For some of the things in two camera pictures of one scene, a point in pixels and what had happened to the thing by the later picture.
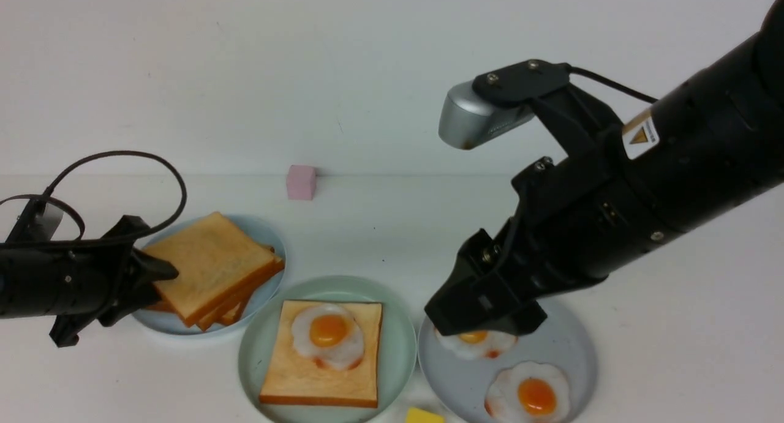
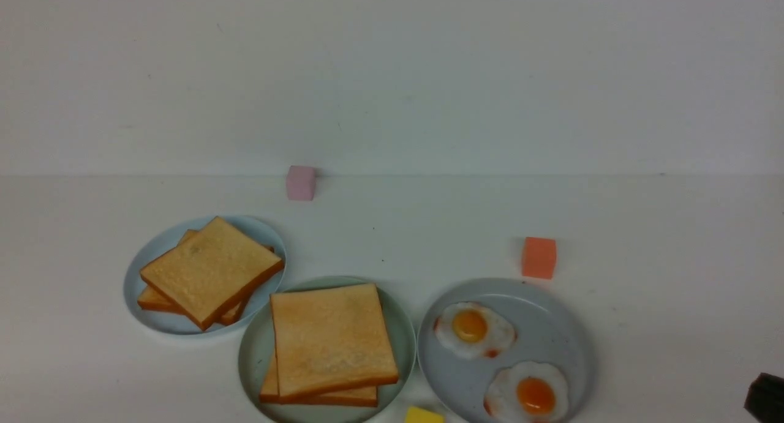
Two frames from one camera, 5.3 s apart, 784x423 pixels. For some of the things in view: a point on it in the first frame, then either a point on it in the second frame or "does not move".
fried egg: [478, 345] does not move
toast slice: [213, 258] -> [331, 339]
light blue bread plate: [173, 323] does not move
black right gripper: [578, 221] -> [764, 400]
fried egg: [527, 392] does not move
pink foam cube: [301, 182] does not move
